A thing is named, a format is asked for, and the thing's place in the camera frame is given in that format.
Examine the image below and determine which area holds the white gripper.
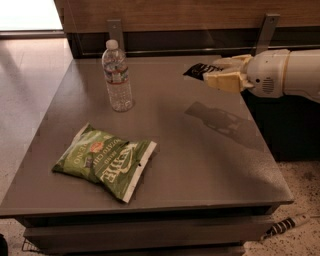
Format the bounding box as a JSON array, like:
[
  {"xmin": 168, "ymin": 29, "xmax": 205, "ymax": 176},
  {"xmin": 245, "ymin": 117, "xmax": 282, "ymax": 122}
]
[{"xmin": 203, "ymin": 49, "xmax": 290, "ymax": 98}]

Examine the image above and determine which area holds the black rxbar chocolate bar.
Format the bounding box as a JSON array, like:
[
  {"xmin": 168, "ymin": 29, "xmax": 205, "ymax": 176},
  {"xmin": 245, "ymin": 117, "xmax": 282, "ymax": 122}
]
[{"xmin": 183, "ymin": 63, "xmax": 222, "ymax": 80}]

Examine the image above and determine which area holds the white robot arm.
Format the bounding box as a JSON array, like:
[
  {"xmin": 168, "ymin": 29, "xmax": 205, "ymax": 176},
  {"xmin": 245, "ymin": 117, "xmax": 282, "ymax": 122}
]
[{"xmin": 203, "ymin": 49, "xmax": 320, "ymax": 103}]

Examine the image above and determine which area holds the green jalapeno chip bag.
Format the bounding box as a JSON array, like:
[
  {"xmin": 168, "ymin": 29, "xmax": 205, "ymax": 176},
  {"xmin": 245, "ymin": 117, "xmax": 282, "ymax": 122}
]
[{"xmin": 52, "ymin": 123, "xmax": 157, "ymax": 203}]

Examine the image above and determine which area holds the clear plastic water bottle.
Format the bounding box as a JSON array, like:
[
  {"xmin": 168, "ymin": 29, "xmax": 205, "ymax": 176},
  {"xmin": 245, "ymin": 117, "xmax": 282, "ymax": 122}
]
[{"xmin": 102, "ymin": 39, "xmax": 133, "ymax": 112}]

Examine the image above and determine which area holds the striped black white object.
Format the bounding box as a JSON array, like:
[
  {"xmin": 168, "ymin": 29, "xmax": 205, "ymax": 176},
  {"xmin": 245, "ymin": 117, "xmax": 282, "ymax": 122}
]
[{"xmin": 261, "ymin": 214, "xmax": 311, "ymax": 240}]

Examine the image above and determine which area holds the right metal wall bracket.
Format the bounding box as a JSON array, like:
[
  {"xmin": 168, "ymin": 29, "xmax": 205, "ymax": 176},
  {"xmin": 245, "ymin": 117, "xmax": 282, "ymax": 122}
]
[{"xmin": 255, "ymin": 13, "xmax": 280, "ymax": 54}]

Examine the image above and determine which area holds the metal wall bracket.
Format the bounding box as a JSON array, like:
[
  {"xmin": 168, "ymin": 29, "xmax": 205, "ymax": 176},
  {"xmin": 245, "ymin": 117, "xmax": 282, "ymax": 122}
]
[
  {"xmin": 255, "ymin": 13, "xmax": 280, "ymax": 54},
  {"xmin": 107, "ymin": 19, "xmax": 125, "ymax": 50}
]

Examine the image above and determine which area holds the left metal wall bracket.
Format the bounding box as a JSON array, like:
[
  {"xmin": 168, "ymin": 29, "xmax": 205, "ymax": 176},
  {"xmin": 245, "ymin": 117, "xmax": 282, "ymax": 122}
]
[{"xmin": 107, "ymin": 19, "xmax": 125, "ymax": 50}]

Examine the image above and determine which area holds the horizontal metal rail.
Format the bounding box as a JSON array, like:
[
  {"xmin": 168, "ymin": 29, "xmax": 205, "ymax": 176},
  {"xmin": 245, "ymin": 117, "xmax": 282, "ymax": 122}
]
[{"xmin": 81, "ymin": 44, "xmax": 320, "ymax": 57}]

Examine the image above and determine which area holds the wire rack under table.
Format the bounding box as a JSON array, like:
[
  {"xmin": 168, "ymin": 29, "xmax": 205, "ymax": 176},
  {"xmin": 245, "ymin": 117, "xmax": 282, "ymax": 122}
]
[{"xmin": 21, "ymin": 239, "xmax": 42, "ymax": 254}]

